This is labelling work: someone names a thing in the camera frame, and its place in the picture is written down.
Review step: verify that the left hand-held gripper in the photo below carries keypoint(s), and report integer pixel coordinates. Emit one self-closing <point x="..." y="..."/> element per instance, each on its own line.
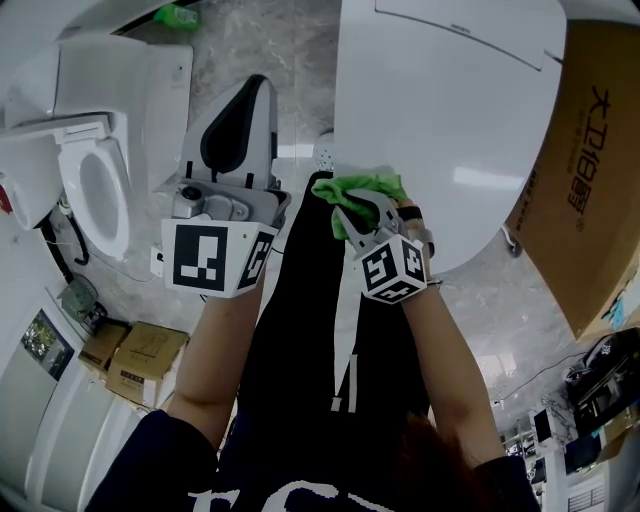
<point x="200" y="260"/>

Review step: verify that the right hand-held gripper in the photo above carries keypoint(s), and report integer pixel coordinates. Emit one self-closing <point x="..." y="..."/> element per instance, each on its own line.
<point x="392" y="270"/>

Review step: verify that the green cloth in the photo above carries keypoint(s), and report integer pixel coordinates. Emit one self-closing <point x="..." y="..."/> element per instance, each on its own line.
<point x="360" y="182"/>

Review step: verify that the white toilet lid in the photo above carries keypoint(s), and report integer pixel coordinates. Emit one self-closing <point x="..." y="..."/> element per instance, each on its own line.
<point x="450" y="125"/>

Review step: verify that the person's left forearm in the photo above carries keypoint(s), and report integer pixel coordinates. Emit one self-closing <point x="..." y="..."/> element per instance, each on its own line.
<point x="210" y="365"/>

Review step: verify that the person's right forearm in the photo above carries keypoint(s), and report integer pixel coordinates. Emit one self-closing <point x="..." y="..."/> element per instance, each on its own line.
<point x="450" y="375"/>

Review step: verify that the white open toilet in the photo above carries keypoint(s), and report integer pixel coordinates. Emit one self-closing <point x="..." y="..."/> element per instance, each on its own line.
<point x="145" y="100"/>

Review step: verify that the white appliance lid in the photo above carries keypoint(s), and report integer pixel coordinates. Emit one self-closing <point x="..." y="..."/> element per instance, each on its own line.
<point x="475" y="20"/>

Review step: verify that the person's right hand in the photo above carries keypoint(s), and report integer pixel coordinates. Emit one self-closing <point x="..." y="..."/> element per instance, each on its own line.
<point x="417" y="227"/>

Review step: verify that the person's black trousers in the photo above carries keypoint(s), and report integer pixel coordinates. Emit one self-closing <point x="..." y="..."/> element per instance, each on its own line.
<point x="300" y="325"/>

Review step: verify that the white power socket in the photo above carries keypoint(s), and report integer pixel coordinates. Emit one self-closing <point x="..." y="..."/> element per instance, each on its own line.
<point x="157" y="261"/>

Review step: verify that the green bottle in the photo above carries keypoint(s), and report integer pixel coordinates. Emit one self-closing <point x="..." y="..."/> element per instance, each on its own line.
<point x="177" y="15"/>

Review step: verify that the grey mesh basket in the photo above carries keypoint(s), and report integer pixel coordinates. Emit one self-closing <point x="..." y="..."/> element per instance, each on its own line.
<point x="80" y="300"/>

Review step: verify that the large brown cardboard box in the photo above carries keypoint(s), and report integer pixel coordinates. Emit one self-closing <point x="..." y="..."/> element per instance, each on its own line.
<point x="590" y="200"/>

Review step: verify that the medium brown cardboard box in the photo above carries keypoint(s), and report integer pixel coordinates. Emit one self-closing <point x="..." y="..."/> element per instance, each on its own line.
<point x="145" y="365"/>

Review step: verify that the small red fixture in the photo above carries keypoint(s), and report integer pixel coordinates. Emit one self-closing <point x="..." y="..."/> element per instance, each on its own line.
<point x="5" y="197"/>

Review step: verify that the small brown cardboard box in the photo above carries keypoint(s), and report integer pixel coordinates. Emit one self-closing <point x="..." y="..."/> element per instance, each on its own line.
<point x="102" y="347"/>

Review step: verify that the small white-framed monitor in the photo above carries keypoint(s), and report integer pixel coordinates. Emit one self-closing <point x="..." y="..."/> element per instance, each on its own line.
<point x="542" y="426"/>

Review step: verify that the framed picture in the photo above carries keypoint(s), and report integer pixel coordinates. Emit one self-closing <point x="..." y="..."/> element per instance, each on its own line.
<point x="46" y="345"/>

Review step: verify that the black equipment case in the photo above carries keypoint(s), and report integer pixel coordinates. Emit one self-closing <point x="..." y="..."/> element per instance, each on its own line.
<point x="605" y="380"/>

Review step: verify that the person's navy shirt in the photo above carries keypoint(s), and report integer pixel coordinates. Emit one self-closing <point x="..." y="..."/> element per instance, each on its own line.
<point x="150" y="465"/>

